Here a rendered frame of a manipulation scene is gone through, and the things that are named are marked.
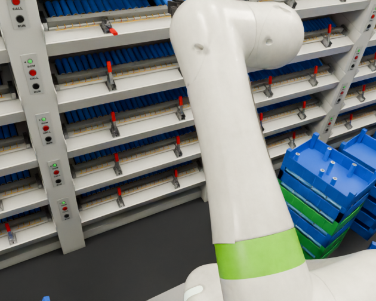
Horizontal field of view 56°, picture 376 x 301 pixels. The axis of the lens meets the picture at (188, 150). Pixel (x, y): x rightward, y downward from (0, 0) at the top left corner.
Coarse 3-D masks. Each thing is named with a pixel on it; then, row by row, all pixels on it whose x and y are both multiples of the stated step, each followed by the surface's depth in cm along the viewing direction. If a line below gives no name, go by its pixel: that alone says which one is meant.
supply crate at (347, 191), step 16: (304, 144) 149; (320, 144) 151; (288, 160) 142; (304, 160) 148; (320, 160) 149; (336, 160) 148; (352, 160) 142; (304, 176) 139; (336, 176) 142; (352, 176) 142; (368, 176) 139; (336, 192) 130; (352, 192) 125
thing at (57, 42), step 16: (80, 0) 108; (48, 32) 98; (64, 32) 100; (80, 32) 101; (96, 32) 102; (128, 32) 105; (144, 32) 108; (160, 32) 111; (48, 48) 97; (64, 48) 100; (80, 48) 102; (96, 48) 105
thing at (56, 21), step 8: (136, 8) 108; (144, 8) 109; (152, 8) 110; (160, 8) 111; (64, 16) 100; (72, 16) 100; (80, 16) 101; (88, 16) 102; (96, 16) 102; (104, 16) 103; (112, 16) 105; (120, 16) 106; (128, 16) 107; (136, 16) 109; (168, 16) 112; (48, 24) 98; (56, 24) 99; (64, 24) 99; (72, 24) 100; (80, 24) 101
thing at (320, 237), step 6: (294, 216) 152; (300, 216) 149; (294, 222) 153; (300, 222) 150; (306, 222) 147; (348, 222) 153; (306, 228) 149; (312, 228) 146; (342, 228) 146; (312, 234) 147; (318, 234) 145; (336, 234) 144; (318, 240) 146; (324, 240) 143; (330, 240) 142; (324, 246) 145
